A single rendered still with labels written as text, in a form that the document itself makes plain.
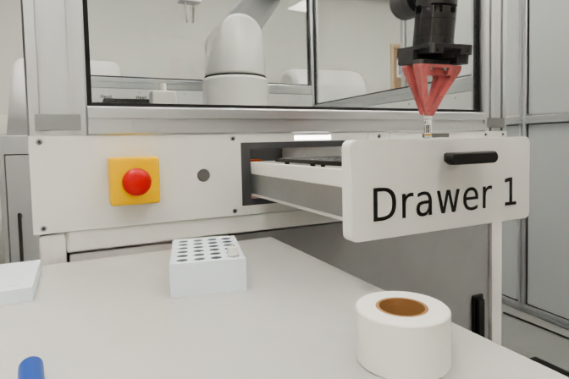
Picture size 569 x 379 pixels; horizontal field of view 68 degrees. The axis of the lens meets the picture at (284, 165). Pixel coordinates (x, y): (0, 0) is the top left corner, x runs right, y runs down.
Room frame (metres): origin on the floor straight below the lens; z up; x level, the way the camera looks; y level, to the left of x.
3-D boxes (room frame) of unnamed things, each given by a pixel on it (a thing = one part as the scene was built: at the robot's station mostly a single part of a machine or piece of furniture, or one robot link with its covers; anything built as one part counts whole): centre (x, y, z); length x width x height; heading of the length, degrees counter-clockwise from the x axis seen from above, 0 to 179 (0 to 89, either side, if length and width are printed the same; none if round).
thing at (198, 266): (0.52, 0.10, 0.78); 0.12 x 0.08 x 0.04; 13
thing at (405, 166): (0.51, -0.20, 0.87); 0.29 x 0.02 x 0.11; 115
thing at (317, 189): (0.70, -0.11, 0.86); 0.40 x 0.26 x 0.06; 25
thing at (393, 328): (0.31, -0.09, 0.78); 0.07 x 0.07 x 0.04
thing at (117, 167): (0.65, 0.23, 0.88); 0.07 x 0.05 x 0.07; 115
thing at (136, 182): (0.62, 0.22, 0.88); 0.04 x 0.03 x 0.04; 115
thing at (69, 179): (1.26, 0.11, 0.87); 1.02 x 0.95 x 0.14; 115
